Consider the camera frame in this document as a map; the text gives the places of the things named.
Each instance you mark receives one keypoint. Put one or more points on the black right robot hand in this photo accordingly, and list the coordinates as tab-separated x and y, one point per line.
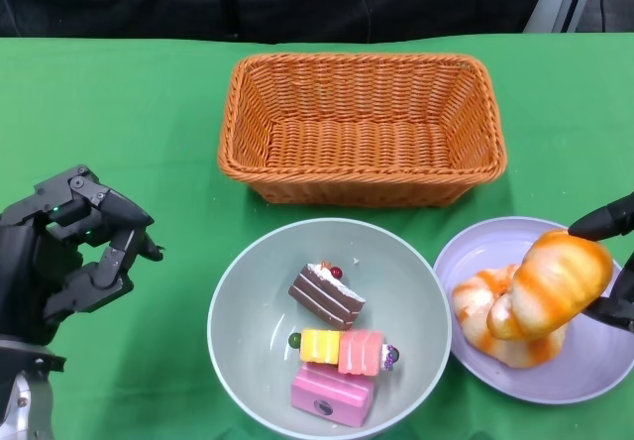
609	219

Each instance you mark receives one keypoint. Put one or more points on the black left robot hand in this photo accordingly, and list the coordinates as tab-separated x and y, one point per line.
25	271

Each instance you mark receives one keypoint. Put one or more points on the orange striped bread roll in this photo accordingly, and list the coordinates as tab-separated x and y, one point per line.
555	281
475	301

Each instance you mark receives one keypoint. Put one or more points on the grey-green bowl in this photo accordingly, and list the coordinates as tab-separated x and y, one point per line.
257	291

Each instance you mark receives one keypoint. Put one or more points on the brown chocolate cake bar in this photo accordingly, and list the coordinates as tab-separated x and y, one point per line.
322	296

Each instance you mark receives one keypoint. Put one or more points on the pink rectangular cake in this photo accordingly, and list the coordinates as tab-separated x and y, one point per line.
332	393

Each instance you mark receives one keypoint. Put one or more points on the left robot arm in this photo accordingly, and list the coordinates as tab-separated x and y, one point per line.
25	390

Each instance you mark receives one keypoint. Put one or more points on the lavender plate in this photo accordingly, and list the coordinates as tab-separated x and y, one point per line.
545	380

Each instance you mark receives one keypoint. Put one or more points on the orange wicker basket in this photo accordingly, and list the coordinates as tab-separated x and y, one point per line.
356	147

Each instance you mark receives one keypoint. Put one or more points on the green tablecloth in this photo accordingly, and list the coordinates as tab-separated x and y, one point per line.
99	113

